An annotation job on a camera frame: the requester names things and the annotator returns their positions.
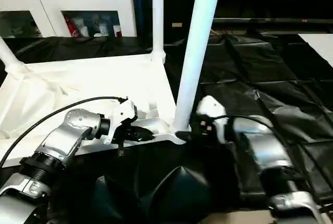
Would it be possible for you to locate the white plastic table top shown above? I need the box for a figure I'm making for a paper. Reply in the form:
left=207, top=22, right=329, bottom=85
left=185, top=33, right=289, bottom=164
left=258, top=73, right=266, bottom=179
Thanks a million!
left=0, top=51, right=188, bottom=168

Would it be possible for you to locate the black table mat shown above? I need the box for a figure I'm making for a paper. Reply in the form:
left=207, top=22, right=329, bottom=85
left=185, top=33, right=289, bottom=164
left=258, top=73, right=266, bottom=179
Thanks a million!
left=0, top=33, right=333, bottom=224

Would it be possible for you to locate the white glass-door cabinet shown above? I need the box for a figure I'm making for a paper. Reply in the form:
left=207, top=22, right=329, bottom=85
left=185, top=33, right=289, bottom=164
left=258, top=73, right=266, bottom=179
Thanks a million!
left=0, top=0, right=137, bottom=38

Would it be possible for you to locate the white flat sheet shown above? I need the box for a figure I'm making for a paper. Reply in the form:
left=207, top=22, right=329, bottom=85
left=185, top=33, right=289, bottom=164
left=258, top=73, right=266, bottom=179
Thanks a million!
left=299, top=33, right=333, bottom=68

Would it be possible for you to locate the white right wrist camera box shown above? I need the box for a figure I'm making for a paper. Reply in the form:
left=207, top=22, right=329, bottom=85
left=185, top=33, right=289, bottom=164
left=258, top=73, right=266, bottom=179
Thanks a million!
left=196, top=95, right=229, bottom=144

